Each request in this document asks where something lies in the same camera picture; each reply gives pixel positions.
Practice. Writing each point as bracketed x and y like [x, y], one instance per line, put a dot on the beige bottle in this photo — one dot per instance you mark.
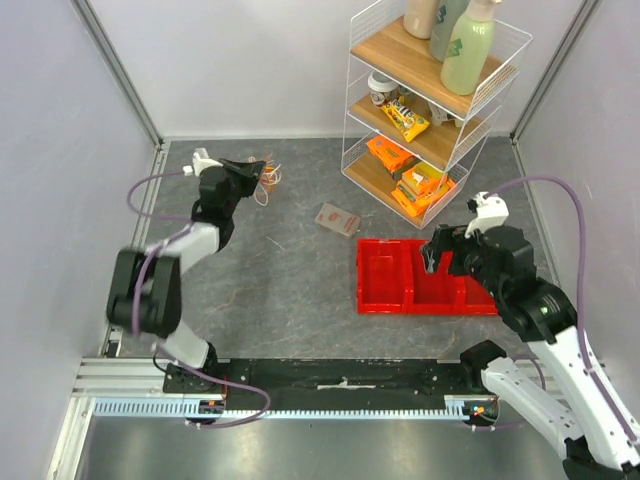
[419, 18]

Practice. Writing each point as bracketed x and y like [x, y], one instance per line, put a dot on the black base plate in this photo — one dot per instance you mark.
[327, 383]

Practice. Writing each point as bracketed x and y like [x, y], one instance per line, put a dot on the light green spray bottle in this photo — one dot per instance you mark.
[471, 40]

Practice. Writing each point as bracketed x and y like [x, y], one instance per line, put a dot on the red three-compartment bin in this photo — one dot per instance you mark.
[391, 279]

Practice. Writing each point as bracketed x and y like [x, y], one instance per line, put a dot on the white lidded cup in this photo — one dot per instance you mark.
[382, 88]

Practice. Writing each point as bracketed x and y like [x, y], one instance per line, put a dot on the grey slotted cable duct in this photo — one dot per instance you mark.
[196, 408]

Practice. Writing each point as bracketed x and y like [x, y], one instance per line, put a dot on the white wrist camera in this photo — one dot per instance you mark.
[200, 161]
[491, 211]

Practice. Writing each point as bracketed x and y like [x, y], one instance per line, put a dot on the orange snack pack upper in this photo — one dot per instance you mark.
[395, 159]

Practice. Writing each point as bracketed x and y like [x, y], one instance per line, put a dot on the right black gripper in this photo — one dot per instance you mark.
[445, 246]

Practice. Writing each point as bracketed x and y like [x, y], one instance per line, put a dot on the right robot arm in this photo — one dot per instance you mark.
[581, 427]

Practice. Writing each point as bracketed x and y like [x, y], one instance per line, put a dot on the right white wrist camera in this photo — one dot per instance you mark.
[491, 211]

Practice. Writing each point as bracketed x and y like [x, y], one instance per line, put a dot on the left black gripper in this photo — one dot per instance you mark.
[248, 173]

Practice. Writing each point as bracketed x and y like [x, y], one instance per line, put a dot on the yellow candy bag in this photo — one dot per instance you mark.
[406, 121]

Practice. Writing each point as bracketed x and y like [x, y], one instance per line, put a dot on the grey-green bottle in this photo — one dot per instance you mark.
[447, 14]

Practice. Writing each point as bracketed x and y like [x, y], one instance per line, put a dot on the orange snack box stack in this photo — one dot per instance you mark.
[420, 187]

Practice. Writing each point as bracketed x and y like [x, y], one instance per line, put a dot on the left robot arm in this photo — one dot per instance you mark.
[145, 295]

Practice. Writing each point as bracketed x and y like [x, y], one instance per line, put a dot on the white wire wooden shelf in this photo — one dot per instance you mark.
[378, 41]

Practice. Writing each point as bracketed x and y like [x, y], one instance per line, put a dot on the white object on shelf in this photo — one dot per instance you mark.
[438, 116]

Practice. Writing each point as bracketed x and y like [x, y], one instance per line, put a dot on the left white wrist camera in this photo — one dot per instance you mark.
[200, 161]

